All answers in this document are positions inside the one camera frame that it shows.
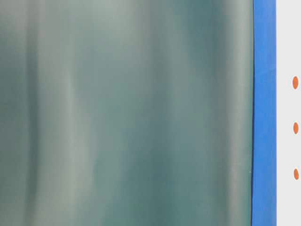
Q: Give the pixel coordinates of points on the white work board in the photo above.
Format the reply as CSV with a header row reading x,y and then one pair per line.
x,y
288,19

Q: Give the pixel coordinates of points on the blurred grey-green foreground panel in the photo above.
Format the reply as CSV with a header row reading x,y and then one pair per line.
x,y
126,112

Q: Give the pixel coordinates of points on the blue table cloth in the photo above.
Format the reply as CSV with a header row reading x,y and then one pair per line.
x,y
264,175

